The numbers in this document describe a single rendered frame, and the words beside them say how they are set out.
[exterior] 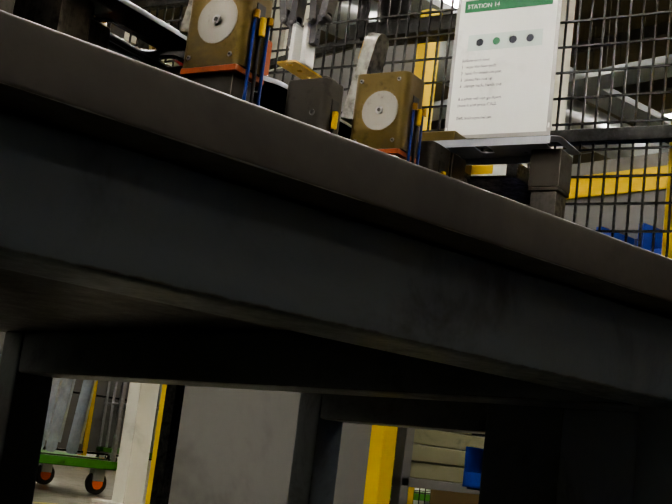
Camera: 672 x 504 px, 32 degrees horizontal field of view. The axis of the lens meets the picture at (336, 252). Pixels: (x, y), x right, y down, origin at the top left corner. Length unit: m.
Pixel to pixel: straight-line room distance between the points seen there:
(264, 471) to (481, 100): 2.10
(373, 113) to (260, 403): 2.59
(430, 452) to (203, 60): 2.69
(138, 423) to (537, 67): 6.50
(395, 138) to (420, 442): 2.37
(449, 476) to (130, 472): 4.73
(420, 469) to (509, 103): 1.88
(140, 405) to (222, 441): 4.20
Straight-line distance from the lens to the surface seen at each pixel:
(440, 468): 4.00
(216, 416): 4.38
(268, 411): 4.14
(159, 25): 1.51
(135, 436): 8.50
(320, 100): 1.57
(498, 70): 2.36
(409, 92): 1.68
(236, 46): 1.40
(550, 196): 1.77
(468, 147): 1.86
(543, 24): 2.35
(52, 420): 9.70
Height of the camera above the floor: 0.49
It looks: 10 degrees up
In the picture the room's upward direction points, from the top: 7 degrees clockwise
